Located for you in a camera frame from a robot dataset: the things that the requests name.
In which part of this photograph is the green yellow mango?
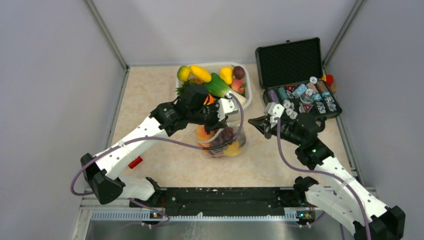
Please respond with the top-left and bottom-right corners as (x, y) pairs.
(176, 65), (191, 82)

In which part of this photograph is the white plastic fruit basket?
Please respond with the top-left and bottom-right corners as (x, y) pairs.
(176, 62), (252, 109)

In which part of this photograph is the clear zip top bag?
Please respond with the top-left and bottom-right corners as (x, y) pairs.
(194, 124), (247, 158)

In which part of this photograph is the peach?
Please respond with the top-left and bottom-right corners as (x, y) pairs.
(195, 125), (216, 142)

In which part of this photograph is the pineapple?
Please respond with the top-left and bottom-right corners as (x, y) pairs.
(188, 77), (203, 85)

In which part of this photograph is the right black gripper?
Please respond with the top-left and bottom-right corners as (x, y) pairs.
(248, 114), (304, 146)

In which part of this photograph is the green pineapple crown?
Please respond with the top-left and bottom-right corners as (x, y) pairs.
(175, 80), (192, 97)

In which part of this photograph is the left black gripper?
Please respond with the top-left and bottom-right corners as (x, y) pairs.
(188, 99), (229, 135)

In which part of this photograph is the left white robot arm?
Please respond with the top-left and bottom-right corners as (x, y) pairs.
(80, 84), (243, 207)

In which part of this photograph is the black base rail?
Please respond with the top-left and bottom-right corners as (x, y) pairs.
(129, 187), (317, 225)

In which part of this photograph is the green leafy vegetable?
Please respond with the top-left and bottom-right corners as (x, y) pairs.
(203, 72), (231, 98)

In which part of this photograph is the red blue block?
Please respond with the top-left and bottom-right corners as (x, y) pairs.
(128, 156), (143, 169)

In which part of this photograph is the purple grape bunch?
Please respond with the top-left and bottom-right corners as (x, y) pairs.
(210, 126), (235, 147)

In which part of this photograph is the small orange tangerine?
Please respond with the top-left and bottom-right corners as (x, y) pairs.
(203, 94), (215, 106)

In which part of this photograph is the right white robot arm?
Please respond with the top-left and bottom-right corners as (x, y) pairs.
(248, 113), (406, 240)

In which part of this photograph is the white bok choy stalk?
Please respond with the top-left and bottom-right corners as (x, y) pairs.
(230, 91), (248, 107)

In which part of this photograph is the black poker chip case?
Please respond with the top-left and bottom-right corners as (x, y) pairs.
(255, 37), (343, 120)

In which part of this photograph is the yellow wrinkled fruit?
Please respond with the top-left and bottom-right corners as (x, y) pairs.
(222, 141), (242, 157)

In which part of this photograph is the dark purple passion fruit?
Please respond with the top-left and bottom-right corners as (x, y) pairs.
(232, 66), (246, 80)

